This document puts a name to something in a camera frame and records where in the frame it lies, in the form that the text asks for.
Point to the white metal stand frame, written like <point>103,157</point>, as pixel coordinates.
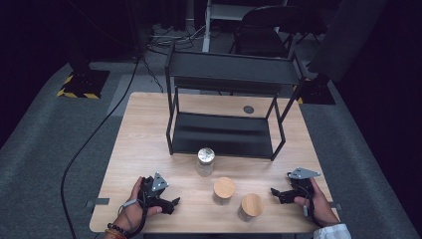
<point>207,26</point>

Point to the black yellow-striped stand base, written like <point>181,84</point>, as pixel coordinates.
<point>84,84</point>
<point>316,93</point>

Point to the black metal two-tier rack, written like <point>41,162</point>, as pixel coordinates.
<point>229,68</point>

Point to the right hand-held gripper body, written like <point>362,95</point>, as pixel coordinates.
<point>302,187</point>

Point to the person's left hand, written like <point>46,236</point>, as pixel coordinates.
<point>132,215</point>

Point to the round grey table grommet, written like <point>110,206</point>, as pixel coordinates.
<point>248,109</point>

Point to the person's right hand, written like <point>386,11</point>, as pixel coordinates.
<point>321,209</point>

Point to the glass jar with metal lid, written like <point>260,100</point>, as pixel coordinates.
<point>205,162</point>

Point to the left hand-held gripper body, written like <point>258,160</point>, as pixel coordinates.
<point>149,194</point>

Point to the glass jar with wooden lid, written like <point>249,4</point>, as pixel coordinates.
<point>252,205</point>
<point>224,188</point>

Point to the black folding chair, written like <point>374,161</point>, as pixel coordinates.
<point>258,33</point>

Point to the grey curtain panel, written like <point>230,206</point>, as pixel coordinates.
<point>345,36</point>

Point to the grey tape strip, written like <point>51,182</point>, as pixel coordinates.
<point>336,206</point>
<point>99,201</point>

